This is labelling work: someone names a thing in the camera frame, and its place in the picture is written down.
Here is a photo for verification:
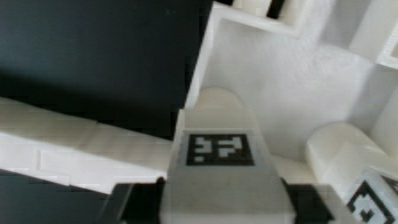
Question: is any white chair leg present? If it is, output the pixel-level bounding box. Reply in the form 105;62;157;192
306;123;398;224
160;88;297;224

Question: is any white chair seat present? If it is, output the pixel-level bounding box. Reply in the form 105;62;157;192
185;0;398;187

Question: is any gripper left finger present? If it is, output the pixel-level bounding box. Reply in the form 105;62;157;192
94;178;165;224

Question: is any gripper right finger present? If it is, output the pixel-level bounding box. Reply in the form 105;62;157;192
283;181;334;224

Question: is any white U-shaped fence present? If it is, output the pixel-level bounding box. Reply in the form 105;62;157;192
0;97;173;193

